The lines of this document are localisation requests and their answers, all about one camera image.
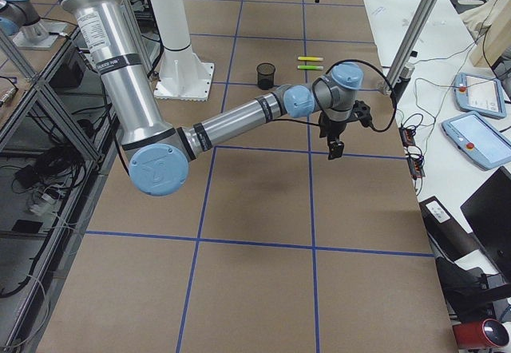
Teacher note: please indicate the black mesh pen cup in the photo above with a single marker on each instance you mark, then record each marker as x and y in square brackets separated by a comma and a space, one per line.
[265, 75]

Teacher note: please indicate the teach pendant tablet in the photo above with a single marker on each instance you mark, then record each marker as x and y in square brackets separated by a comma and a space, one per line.
[480, 94]
[474, 136]

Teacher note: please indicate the white camera stand post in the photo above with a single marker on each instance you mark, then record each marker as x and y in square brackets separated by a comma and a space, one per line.
[182, 75]

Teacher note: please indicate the red cylindrical speaker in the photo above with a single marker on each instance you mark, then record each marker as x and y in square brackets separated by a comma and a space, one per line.
[482, 334]

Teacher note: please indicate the yellow highlighter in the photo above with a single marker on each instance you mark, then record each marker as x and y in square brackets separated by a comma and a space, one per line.
[310, 58]

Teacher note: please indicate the lower teach pendant tablet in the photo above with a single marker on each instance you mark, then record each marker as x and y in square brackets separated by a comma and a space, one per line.
[474, 136]

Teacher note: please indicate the green highlighter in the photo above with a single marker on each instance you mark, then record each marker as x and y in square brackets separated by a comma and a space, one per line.
[310, 67]

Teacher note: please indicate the upper teach pendant tablet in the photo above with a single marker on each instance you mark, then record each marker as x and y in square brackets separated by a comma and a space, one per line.
[480, 94]

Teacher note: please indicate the aluminium frame post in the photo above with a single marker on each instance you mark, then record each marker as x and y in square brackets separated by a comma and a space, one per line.
[411, 36]

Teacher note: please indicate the black monitor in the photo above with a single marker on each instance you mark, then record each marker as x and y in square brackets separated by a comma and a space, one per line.
[487, 212]

